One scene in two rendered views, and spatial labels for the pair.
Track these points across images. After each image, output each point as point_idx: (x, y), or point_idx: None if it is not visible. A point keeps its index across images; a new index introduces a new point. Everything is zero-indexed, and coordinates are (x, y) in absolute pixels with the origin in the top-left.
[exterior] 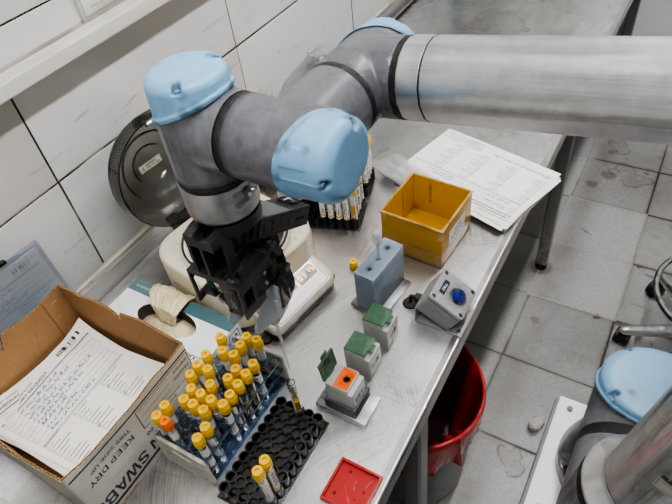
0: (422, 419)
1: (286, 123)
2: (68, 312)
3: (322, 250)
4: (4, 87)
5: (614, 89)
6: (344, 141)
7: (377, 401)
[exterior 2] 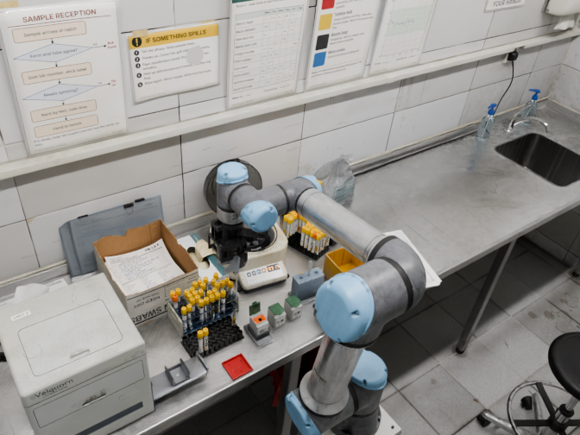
0: (286, 357)
1: (250, 200)
2: (158, 234)
3: (291, 261)
4: (179, 129)
5: (344, 234)
6: (264, 213)
7: (270, 338)
